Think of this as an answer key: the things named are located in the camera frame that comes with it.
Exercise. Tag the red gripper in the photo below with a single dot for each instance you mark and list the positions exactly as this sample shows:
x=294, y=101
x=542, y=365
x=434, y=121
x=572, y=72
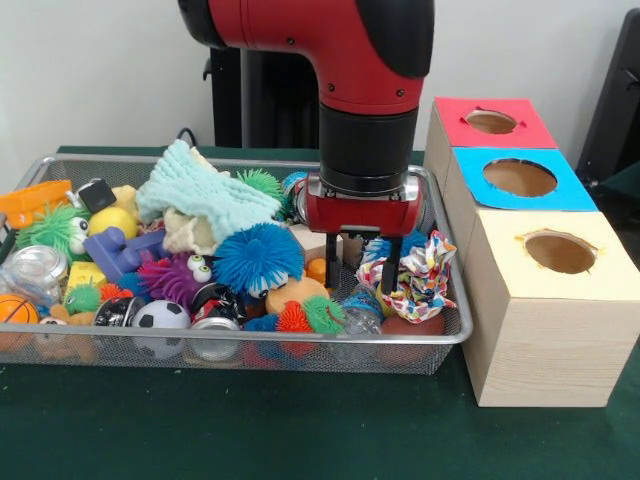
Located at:
x=365, y=215

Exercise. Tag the crushed clear plastic bottle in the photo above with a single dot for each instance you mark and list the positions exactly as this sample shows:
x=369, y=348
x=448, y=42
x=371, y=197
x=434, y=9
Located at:
x=362, y=312

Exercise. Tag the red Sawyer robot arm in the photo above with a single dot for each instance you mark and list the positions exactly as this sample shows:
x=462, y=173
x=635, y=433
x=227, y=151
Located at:
x=350, y=50

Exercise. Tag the shallow clear mesh bin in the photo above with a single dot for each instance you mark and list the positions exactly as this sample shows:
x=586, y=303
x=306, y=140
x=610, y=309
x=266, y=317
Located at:
x=250, y=336

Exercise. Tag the small blue spiky ball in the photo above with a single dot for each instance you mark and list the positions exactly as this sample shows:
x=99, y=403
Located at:
x=414, y=240

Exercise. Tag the brown toy football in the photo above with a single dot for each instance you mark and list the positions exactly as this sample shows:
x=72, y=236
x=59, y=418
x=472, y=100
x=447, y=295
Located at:
x=415, y=325

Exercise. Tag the large blue spiky ball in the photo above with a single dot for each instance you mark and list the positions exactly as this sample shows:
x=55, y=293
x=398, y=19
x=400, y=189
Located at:
x=257, y=255

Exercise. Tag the light blue knitted cloth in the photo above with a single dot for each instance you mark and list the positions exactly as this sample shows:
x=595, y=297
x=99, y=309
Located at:
x=200, y=190

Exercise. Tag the black and white soccer ball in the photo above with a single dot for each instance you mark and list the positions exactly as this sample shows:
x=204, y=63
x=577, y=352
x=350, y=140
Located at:
x=160, y=315

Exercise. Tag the purple plastic block toy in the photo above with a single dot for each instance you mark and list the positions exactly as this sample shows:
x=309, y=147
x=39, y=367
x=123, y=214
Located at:
x=115, y=252

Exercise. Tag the dark green side table cloth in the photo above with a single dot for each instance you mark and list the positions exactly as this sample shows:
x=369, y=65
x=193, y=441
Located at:
x=625, y=180

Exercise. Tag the black panel stand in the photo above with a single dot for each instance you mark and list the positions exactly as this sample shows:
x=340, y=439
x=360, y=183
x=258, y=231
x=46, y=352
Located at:
x=615, y=100

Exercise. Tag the orange plastic toy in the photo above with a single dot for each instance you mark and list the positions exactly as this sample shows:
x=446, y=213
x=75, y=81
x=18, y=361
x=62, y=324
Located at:
x=35, y=197

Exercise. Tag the orange toy basketball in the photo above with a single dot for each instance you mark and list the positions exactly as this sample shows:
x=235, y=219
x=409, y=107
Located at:
x=17, y=310

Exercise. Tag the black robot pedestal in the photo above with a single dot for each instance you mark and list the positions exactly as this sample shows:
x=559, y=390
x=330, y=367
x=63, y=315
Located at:
x=270, y=100

